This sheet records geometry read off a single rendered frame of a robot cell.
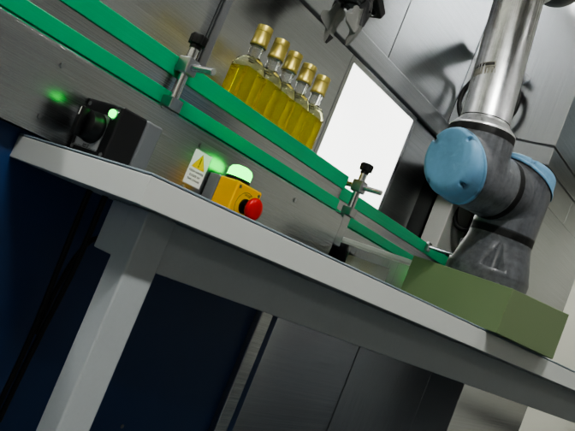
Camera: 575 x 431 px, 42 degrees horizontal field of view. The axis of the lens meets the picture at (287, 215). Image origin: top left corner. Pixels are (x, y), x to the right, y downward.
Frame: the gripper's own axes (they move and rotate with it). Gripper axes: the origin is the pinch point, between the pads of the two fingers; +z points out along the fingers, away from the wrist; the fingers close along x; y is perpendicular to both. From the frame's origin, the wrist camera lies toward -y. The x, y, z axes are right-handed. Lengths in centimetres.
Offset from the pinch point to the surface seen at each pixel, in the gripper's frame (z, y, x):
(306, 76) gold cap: 12.1, 7.0, 0.9
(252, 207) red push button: 46, 36, 25
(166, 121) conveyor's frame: 39, 52, 15
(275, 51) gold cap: 12.3, 19.0, 0.5
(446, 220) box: 15, -104, -9
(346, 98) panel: 3.8, -28.7, -12.8
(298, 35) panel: 0.0, -0.2, -12.3
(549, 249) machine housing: 12, -122, 22
